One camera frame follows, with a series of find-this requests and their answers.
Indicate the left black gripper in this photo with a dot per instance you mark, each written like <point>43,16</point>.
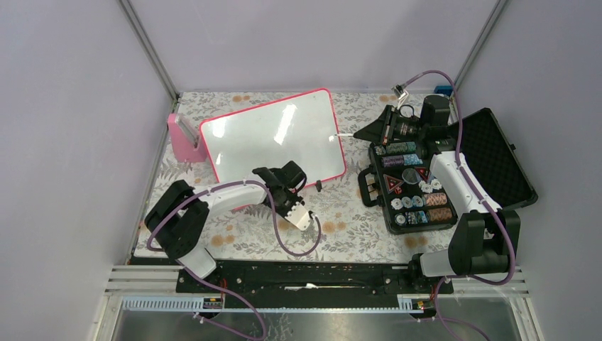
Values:
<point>294,199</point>

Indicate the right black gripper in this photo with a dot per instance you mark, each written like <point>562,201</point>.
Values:
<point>382,130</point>

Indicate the pink framed whiteboard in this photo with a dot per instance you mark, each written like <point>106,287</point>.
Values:
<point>300,128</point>

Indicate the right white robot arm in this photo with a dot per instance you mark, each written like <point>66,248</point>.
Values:
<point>480,245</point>

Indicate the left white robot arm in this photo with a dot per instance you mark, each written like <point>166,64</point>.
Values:
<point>178,218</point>

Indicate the black poker chip case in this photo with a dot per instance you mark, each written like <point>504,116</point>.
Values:
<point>429,183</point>

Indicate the floral table mat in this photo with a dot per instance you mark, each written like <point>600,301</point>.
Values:
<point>351,232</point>

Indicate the blue clip at corner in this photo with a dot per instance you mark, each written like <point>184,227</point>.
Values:
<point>446,90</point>

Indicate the pink eraser block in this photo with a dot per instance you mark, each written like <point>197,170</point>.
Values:
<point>185,140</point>

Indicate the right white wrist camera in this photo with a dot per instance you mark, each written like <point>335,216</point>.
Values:
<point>400,91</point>

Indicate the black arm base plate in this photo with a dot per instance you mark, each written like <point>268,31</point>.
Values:
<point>305,285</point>

